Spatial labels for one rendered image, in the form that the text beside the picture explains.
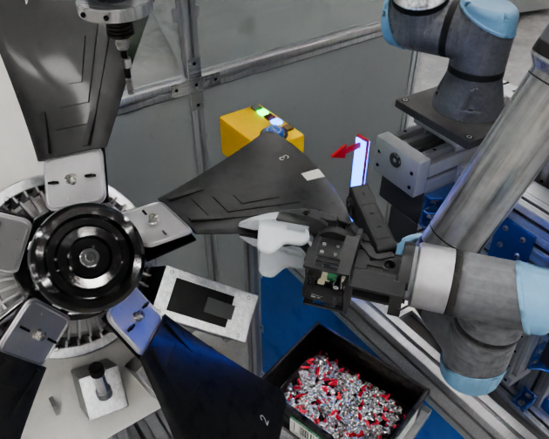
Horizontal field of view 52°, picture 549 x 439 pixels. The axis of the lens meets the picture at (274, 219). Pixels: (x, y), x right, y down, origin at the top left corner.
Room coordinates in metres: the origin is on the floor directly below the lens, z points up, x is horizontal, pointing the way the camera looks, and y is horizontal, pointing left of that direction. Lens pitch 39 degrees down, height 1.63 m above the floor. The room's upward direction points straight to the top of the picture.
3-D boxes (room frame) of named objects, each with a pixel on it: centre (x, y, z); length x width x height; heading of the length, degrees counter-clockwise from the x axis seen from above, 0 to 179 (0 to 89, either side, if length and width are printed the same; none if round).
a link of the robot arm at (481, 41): (1.13, -0.42, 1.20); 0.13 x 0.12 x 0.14; 60
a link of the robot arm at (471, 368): (0.44, -0.24, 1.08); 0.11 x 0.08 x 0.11; 17
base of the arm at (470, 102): (1.12, -0.43, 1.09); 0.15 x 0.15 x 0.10
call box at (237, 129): (0.98, 0.03, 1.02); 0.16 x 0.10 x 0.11; 36
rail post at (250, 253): (1.01, 0.05, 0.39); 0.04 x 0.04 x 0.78; 36
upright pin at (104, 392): (0.45, 0.23, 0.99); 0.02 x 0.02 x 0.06
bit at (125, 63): (0.53, 0.15, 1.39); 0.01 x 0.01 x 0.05
